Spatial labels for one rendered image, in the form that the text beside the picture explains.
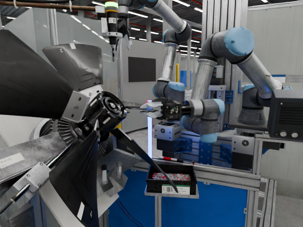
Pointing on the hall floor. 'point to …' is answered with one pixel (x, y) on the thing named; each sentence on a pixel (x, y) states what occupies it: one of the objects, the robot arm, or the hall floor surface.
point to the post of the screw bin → (158, 211)
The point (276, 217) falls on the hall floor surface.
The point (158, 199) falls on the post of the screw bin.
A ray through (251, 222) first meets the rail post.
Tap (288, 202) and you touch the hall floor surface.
